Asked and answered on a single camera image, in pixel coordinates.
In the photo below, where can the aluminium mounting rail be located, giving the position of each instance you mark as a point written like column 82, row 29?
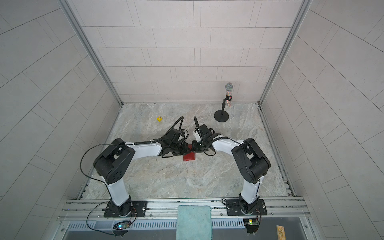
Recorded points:
column 158, row 209

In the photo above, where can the black microphone stand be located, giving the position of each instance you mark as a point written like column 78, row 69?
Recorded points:
column 222, row 115

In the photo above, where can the wooden block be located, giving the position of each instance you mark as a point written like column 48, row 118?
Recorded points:
column 281, row 233

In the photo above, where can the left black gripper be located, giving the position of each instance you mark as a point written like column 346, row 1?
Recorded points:
column 184, row 150

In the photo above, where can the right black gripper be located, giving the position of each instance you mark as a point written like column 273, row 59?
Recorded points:
column 195, row 148

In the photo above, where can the teal folded cloth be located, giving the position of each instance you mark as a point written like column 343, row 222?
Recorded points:
column 194, row 223

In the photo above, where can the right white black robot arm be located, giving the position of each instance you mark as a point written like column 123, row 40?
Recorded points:
column 251, row 161

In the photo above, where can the green circuit board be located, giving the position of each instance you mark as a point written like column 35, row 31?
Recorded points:
column 251, row 225
column 122, row 226

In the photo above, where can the red leather card holder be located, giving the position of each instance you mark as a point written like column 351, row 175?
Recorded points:
column 190, row 156

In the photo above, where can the left green circuit board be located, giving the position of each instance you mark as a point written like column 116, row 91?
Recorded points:
column 122, row 226

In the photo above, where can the right green circuit board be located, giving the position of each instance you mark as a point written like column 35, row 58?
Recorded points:
column 251, row 225

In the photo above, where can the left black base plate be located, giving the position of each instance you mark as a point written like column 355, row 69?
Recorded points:
column 130, row 209

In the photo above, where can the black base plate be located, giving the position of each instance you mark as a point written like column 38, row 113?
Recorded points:
column 239, row 207
column 130, row 209

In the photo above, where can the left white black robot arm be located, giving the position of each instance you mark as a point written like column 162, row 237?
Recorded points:
column 114, row 161

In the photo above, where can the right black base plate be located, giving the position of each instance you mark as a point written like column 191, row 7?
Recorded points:
column 239, row 207

